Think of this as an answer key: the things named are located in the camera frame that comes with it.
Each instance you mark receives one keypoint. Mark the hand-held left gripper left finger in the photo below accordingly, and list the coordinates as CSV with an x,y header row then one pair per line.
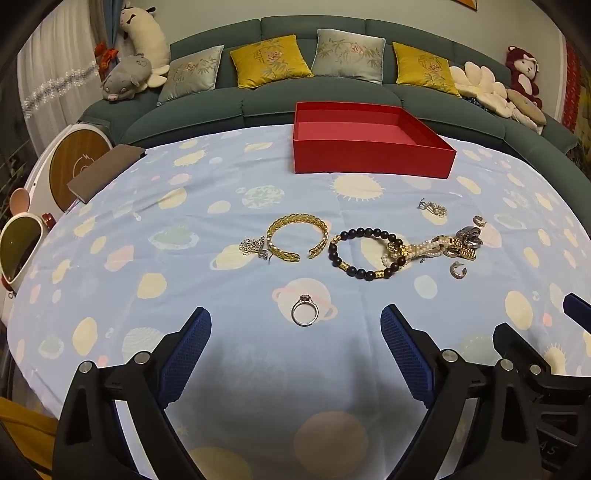
x,y
187,353

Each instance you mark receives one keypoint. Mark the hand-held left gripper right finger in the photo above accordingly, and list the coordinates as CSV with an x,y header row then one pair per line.
x,y
406,353

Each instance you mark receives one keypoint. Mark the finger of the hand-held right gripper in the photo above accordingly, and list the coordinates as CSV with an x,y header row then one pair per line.
x,y
579,308
511,344

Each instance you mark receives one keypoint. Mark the silver hoop earring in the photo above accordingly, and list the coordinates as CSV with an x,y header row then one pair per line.
x,y
455,272
478,219

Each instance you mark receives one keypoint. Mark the gold bangle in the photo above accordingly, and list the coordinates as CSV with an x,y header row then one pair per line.
x,y
298,217

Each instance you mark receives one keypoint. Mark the red cardboard box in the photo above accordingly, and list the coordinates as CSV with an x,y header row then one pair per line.
x,y
369,157

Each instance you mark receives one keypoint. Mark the blue planet print tablecloth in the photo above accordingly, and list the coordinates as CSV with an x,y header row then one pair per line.
x,y
184,277

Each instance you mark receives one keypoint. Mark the brown notebook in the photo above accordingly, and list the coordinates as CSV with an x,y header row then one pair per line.
x,y
104,173

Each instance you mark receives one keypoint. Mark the white framed eared mirror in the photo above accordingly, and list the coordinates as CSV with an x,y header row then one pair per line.
x,y
18,244

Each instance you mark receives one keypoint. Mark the beige round cushion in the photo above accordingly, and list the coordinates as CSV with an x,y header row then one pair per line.
x,y
526,110

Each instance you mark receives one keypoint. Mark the white appliance with wooden disc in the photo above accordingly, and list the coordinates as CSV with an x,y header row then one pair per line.
x,y
74,161

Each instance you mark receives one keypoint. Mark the dark blue patterned cushion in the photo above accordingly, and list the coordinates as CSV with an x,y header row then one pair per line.
x,y
473,101

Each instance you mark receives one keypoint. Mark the red monkey plush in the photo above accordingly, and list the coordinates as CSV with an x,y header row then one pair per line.
x,y
524,76

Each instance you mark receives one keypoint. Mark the white flower cushion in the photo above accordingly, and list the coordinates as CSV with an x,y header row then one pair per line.
x,y
482,85

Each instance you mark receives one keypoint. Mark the teal green sofa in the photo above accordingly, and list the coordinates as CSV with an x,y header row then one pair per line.
x,y
277,104

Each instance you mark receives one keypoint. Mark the pale green embroidered cushion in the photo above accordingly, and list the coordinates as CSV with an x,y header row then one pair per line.
x,y
191,76
348,57

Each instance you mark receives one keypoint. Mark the grey pig plush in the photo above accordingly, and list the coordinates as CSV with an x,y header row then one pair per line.
x,y
127,76

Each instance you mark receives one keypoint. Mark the yellow embroidered cushion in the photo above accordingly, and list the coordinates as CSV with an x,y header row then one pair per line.
x,y
270,62
425,69

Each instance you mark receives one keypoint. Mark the white sheer curtain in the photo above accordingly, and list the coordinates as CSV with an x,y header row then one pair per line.
x,y
55,83

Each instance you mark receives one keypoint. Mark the red curtain bow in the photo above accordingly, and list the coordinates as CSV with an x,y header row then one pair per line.
x,y
105,55

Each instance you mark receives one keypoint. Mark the long white cow plush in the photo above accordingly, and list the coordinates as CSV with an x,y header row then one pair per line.
x,y
147,41

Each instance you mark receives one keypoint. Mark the blue curtain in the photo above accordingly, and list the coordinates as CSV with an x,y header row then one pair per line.
x,y
113,23

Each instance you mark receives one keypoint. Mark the red patterned wall hanging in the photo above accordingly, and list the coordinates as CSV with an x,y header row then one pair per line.
x,y
573,78

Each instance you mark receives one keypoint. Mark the framed orange wall painting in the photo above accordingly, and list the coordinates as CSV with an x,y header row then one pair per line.
x,y
468,3

